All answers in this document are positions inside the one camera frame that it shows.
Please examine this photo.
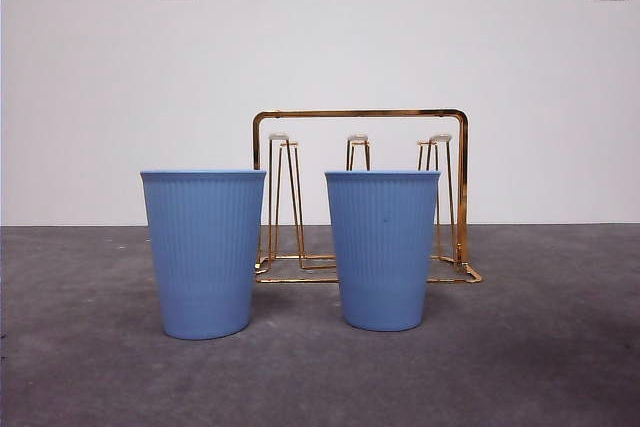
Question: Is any blue ribbed plastic cup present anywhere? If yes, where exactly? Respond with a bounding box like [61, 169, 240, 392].
[139, 169, 268, 341]

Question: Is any gold wire cup rack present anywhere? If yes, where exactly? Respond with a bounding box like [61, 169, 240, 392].
[251, 107, 484, 285]

